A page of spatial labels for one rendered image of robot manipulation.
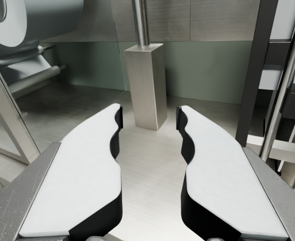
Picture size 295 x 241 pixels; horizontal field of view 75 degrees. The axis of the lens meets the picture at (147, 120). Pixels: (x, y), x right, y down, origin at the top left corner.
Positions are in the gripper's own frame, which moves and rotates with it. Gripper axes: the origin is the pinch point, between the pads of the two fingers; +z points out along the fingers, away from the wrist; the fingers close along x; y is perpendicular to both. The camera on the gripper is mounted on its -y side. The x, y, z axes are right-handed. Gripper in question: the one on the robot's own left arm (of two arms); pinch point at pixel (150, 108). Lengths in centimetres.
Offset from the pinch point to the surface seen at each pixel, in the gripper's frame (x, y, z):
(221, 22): 25, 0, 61
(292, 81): 19.3, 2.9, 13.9
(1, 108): -36, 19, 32
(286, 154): 23.4, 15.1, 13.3
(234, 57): 31, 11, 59
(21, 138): -34, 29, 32
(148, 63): 0.6, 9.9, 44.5
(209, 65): 24, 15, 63
